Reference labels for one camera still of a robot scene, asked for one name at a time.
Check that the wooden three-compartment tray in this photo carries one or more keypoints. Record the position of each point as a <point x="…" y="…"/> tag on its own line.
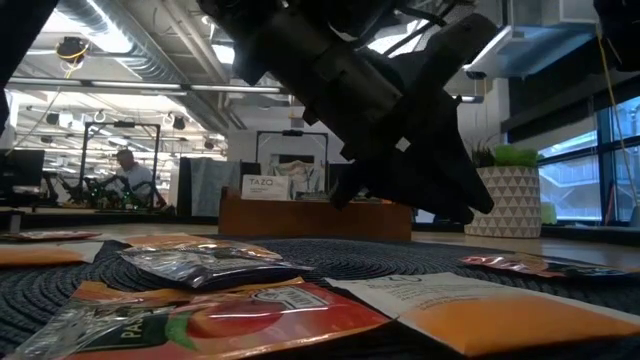
<point x="300" y="222"/>

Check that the black metal rig frame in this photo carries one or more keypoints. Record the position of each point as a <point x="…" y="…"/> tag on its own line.
<point x="122" y="124"/>

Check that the white ceiling air duct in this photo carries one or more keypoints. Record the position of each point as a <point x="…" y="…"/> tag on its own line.
<point x="540" y="45"/>

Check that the long ceiling tube light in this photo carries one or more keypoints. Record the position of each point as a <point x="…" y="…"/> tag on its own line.
<point x="135" y="85"/>

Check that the window with dark frame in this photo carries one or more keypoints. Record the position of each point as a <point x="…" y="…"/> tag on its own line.
<point x="570" y="190"/>

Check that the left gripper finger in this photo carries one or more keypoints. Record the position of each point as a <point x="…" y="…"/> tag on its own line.
<point x="420" y="190"/>
<point x="455" y="160"/>

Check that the black office monitor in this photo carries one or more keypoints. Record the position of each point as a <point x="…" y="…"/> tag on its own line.
<point x="22" y="167"/>

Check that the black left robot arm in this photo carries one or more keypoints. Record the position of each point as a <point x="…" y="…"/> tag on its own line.
<point x="260" y="30"/>

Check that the person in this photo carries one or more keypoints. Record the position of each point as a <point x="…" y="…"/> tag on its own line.
<point x="132" y="177"/>

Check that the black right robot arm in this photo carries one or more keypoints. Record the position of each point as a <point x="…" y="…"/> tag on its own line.
<point x="620" y="30"/>

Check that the black robot arms far table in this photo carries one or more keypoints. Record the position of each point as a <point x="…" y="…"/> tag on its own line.
<point x="100" y="195"/>

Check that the grey cloth partition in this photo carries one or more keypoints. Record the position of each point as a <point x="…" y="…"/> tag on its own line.
<point x="215" y="185"/>

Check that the round dark woven placemat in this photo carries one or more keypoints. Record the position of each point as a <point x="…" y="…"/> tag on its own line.
<point x="350" y="260"/>

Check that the succulent in white patterned pot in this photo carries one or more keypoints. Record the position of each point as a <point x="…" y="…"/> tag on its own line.
<point x="515" y="200"/>

